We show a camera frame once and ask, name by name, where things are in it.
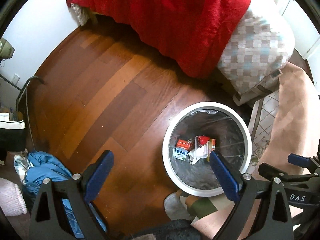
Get red fleece blanket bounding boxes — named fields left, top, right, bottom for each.
left=66, top=0, right=251, bottom=79

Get bed with checkered sheet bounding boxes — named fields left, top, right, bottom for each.
left=68, top=0, right=295, bottom=98

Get white door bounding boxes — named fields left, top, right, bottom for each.
left=282, top=0, right=319, bottom=60

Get pink table cloth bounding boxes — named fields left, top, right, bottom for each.
left=191, top=62, right=319, bottom=239

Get orange snack wrapper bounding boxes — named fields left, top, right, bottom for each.
left=207, top=139, right=216, bottom=162

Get black fuzzy trousers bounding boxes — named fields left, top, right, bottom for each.
left=107, top=219, right=201, bottom=240

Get red wrapper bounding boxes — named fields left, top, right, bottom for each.
left=195, top=135, right=210, bottom=147

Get white cookie wrapper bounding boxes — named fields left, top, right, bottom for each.
left=187, top=142, right=208, bottom=165

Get blue red milk carton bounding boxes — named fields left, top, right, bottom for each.
left=174, top=139, right=193, bottom=161

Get white round trash bin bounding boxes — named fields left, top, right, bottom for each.
left=162, top=102, right=252, bottom=197

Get blue cloth on floor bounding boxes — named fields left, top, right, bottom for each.
left=13, top=150, right=108, bottom=239

